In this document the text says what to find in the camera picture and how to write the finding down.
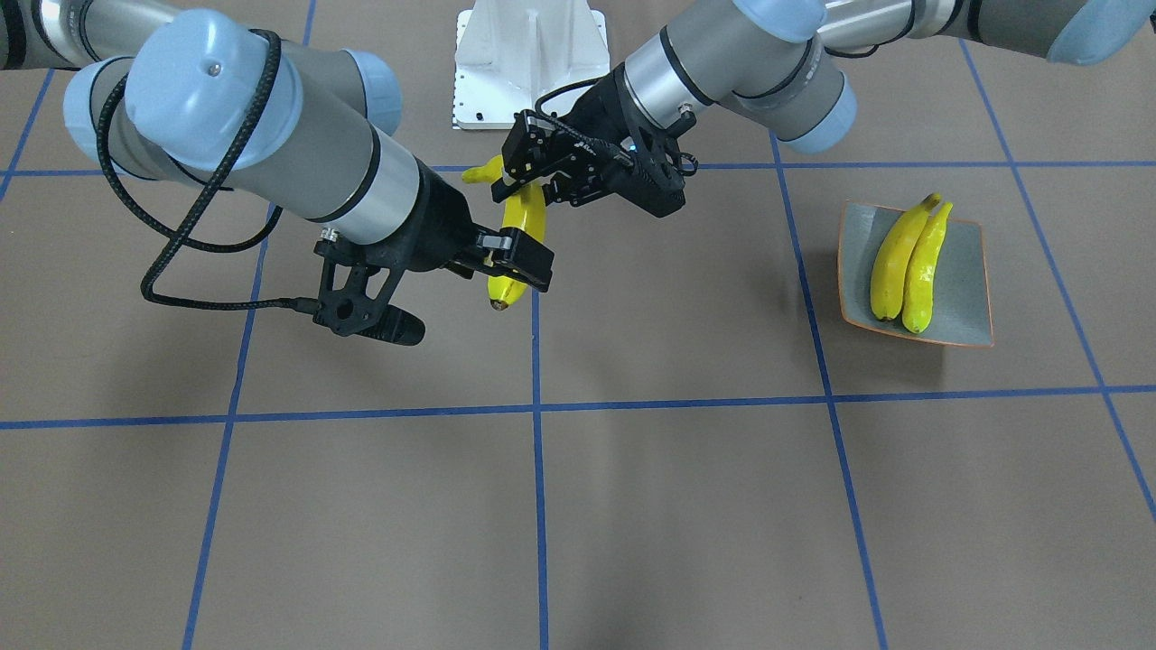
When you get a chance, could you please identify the grey square plate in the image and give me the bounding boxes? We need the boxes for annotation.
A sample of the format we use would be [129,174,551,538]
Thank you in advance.
[837,201,994,348]

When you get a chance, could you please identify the white pedestal column base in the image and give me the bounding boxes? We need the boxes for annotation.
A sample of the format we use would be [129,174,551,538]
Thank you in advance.
[452,1,612,130]

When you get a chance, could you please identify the yellow banana curved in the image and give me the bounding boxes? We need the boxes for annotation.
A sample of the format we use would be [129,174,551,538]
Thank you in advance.
[901,201,954,334]

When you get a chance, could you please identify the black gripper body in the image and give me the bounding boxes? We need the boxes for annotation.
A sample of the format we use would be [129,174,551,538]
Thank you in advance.
[379,167,480,276]
[562,69,698,217]

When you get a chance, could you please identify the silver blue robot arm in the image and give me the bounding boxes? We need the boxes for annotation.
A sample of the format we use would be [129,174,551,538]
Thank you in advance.
[3,1,553,291]
[491,1,1153,217]

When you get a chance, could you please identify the black camera cable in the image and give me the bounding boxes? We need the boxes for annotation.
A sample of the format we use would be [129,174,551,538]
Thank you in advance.
[95,27,323,312]

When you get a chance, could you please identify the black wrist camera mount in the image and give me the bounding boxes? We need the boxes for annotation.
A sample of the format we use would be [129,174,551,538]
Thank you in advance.
[312,227,425,346]

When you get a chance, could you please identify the yellow banana front bottom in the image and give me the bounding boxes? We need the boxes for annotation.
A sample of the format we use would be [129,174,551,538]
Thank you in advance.
[461,153,546,311]

